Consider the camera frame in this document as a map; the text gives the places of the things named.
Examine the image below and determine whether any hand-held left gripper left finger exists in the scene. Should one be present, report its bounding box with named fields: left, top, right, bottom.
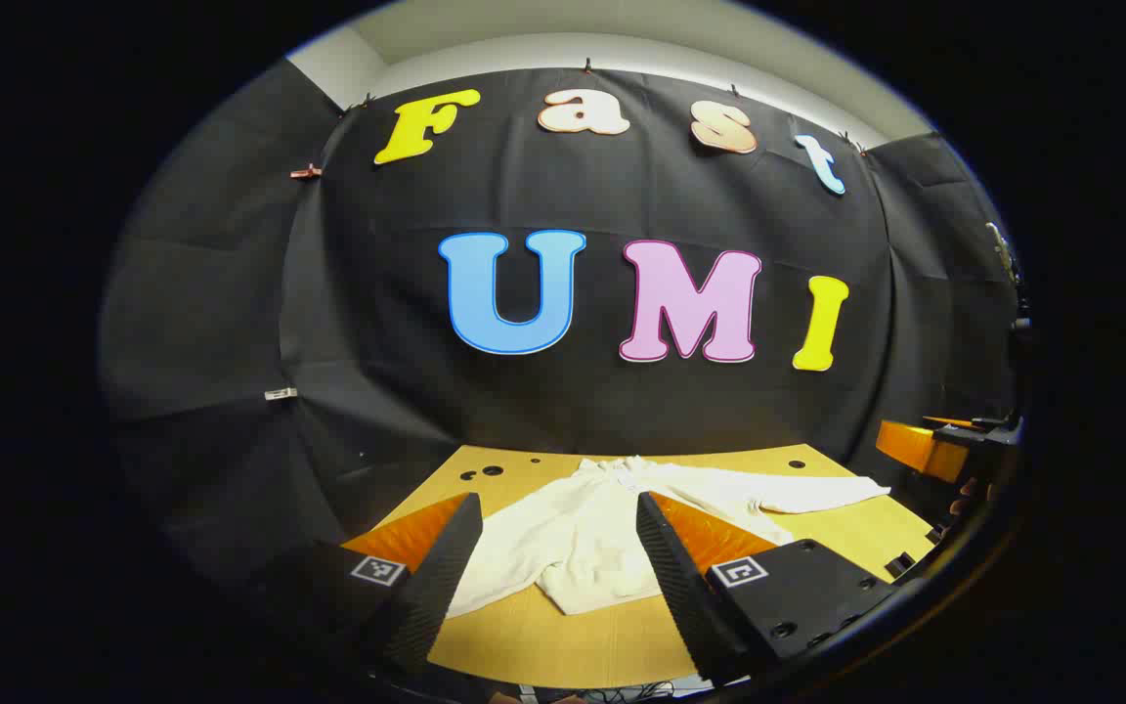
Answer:
left=242, top=492, right=484, bottom=679

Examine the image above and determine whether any white sweatshirt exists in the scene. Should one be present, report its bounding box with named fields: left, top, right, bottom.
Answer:
left=446, top=456, right=892, bottom=619

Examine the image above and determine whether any black backdrop cloth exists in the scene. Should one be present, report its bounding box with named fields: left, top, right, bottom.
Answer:
left=99, top=59, right=1023, bottom=588

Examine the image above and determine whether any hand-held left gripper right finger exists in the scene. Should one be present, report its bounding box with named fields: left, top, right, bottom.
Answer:
left=636, top=491, right=901, bottom=685

